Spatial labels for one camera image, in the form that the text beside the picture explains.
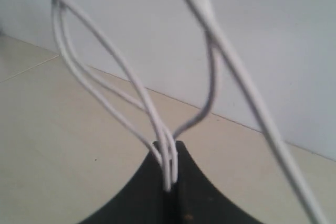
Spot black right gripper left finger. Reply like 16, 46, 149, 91
81, 153, 164, 223

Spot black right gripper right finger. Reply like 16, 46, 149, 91
173, 141, 261, 223

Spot white wired earphones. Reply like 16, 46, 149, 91
25, 0, 329, 224

